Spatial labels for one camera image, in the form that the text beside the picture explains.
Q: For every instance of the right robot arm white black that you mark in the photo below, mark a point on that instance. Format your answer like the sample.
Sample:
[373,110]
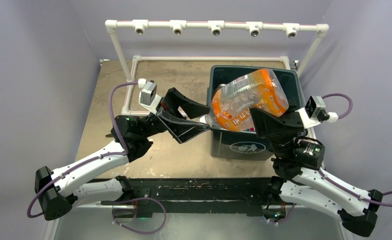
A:
[300,178]

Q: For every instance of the orange label bottle corner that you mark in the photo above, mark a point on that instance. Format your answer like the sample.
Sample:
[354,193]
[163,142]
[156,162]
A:
[231,103]

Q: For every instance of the black table front rail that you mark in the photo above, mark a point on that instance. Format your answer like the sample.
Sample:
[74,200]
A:
[248,195]

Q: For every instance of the white PVC pipe frame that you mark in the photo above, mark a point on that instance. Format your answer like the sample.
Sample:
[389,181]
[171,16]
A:
[216,27]

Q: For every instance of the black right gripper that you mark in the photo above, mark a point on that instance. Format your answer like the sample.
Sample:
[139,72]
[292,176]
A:
[267,125]

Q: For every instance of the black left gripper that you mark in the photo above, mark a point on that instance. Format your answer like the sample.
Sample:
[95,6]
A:
[167,111]

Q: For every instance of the dark green plastic bin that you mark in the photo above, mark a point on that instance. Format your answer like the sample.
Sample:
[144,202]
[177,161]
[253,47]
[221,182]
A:
[245,145]

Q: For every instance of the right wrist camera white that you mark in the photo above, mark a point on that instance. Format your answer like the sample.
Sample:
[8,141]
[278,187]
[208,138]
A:
[314,113]

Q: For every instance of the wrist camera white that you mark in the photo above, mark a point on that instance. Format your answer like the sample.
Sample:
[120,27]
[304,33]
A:
[314,113]
[148,97]

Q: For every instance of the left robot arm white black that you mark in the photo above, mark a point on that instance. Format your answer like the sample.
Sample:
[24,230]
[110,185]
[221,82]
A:
[59,190]

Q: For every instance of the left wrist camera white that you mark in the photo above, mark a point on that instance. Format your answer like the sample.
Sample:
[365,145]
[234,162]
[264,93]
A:
[148,97]

